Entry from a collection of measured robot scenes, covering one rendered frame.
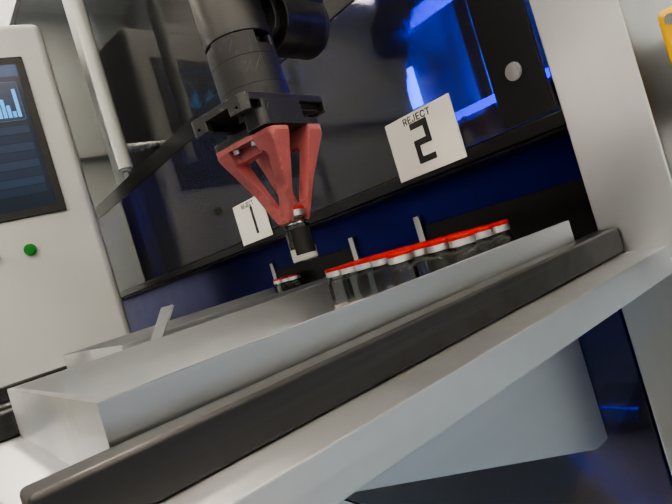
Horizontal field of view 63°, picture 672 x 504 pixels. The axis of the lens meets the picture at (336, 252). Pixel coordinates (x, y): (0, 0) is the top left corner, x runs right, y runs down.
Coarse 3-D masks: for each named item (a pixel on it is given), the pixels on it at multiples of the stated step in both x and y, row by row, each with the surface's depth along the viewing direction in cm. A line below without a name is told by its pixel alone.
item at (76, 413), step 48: (528, 240) 37; (432, 288) 30; (192, 336) 48; (240, 336) 51; (288, 336) 24; (336, 336) 26; (48, 384) 41; (96, 384) 43; (144, 384) 20; (192, 384) 21; (240, 384) 23; (48, 432) 29; (96, 432) 20; (144, 432) 20
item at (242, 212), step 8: (248, 200) 78; (256, 200) 77; (240, 208) 80; (248, 208) 79; (256, 208) 77; (264, 208) 76; (240, 216) 81; (248, 216) 79; (256, 216) 78; (264, 216) 76; (240, 224) 81; (248, 224) 80; (264, 224) 76; (240, 232) 82; (248, 232) 80; (256, 232) 78; (264, 232) 77; (272, 232) 76; (248, 240) 81; (256, 240) 79
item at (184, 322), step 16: (272, 288) 94; (304, 288) 66; (224, 304) 88; (240, 304) 89; (256, 304) 62; (176, 320) 82; (192, 320) 84; (208, 320) 58; (128, 336) 78; (144, 336) 79; (80, 352) 65; (96, 352) 60; (112, 352) 55
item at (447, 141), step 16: (448, 96) 49; (416, 112) 52; (432, 112) 51; (448, 112) 49; (400, 128) 54; (416, 128) 53; (432, 128) 51; (448, 128) 50; (400, 144) 55; (432, 144) 52; (448, 144) 50; (400, 160) 55; (416, 160) 54; (432, 160) 52; (448, 160) 51; (400, 176) 56; (416, 176) 54
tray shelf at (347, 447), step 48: (576, 288) 33; (624, 288) 33; (480, 336) 28; (528, 336) 27; (576, 336) 29; (384, 384) 24; (432, 384) 22; (480, 384) 24; (336, 432) 20; (384, 432) 20; (432, 432) 22; (0, 480) 28; (240, 480) 18; (288, 480) 17; (336, 480) 18
